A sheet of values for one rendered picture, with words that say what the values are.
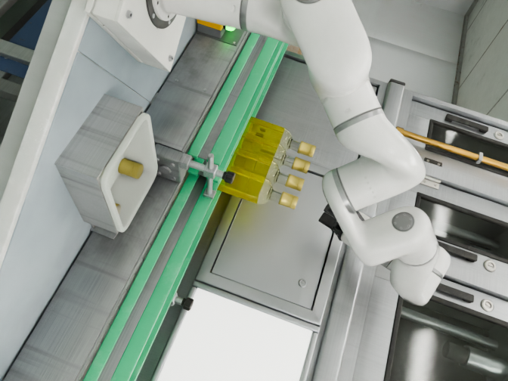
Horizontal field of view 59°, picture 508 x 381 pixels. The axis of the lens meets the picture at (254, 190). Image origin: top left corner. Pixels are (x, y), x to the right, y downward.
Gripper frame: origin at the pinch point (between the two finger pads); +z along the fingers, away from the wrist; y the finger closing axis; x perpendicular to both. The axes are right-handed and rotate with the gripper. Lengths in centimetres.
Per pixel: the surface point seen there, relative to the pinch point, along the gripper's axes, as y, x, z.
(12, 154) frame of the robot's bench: 33, 44, 48
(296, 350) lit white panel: -12.8, 29.8, -10.8
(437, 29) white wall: -300, -555, 36
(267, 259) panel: -12.8, 14.3, 7.6
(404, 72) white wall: -302, -441, 38
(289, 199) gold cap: 1.6, 3.4, 10.6
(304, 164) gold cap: 1.9, -8.1, 12.9
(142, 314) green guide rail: 3, 47, 20
